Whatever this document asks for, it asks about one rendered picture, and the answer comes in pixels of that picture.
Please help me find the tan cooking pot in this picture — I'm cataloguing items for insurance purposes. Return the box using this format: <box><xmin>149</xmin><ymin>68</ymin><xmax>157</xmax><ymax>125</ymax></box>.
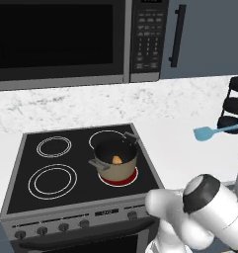
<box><xmin>88</xmin><ymin>130</ymin><xmax>140</xmax><ymax>183</ymax></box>

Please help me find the blue spatula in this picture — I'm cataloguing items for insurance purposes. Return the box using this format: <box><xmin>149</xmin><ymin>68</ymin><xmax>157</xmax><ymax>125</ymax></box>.
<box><xmin>193</xmin><ymin>122</ymin><xmax>238</xmax><ymax>142</ymax></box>

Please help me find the black stove knob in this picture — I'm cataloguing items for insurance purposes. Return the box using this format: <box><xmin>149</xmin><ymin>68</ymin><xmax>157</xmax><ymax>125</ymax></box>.
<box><xmin>78</xmin><ymin>218</ymin><xmax>91</xmax><ymax>229</ymax></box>
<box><xmin>126</xmin><ymin>211</ymin><xmax>139</xmax><ymax>221</ymax></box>
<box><xmin>57</xmin><ymin>222</ymin><xmax>70</xmax><ymax>232</ymax></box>
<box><xmin>14</xmin><ymin>229</ymin><xmax>27</xmax><ymax>240</ymax></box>
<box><xmin>37</xmin><ymin>225</ymin><xmax>48</xmax><ymax>236</ymax></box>

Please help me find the black and steel stove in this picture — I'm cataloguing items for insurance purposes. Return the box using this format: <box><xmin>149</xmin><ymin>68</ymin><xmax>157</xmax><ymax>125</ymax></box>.
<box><xmin>0</xmin><ymin>123</ymin><xmax>166</xmax><ymax>253</ymax></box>

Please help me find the steel microwave oven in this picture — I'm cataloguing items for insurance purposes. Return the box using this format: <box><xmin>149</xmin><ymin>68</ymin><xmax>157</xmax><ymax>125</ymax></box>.
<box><xmin>0</xmin><ymin>0</ymin><xmax>170</xmax><ymax>92</ymax></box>

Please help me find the black microwave door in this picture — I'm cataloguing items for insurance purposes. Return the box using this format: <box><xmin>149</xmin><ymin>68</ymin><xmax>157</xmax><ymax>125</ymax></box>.
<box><xmin>0</xmin><ymin>0</ymin><xmax>130</xmax><ymax>92</ymax></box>

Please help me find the black tiered stand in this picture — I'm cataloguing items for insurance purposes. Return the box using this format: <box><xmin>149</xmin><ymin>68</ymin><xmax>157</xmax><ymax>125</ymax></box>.
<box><xmin>216</xmin><ymin>75</ymin><xmax>238</xmax><ymax>135</ymax></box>

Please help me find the black oven door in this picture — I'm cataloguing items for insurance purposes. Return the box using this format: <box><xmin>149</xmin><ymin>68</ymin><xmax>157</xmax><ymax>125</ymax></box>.
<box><xmin>10</xmin><ymin>226</ymin><xmax>152</xmax><ymax>253</ymax></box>

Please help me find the blue-grey cupboard door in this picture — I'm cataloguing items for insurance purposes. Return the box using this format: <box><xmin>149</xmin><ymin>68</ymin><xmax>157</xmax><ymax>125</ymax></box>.
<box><xmin>159</xmin><ymin>0</ymin><xmax>238</xmax><ymax>80</ymax></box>

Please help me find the black cupboard handle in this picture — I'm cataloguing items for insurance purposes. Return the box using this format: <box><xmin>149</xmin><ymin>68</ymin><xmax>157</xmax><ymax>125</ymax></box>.
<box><xmin>168</xmin><ymin>4</ymin><xmax>188</xmax><ymax>68</ymax></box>

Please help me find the black oven door handle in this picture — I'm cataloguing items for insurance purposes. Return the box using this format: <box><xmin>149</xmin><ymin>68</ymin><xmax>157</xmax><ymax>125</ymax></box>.
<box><xmin>17</xmin><ymin>217</ymin><xmax>157</xmax><ymax>251</ymax></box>

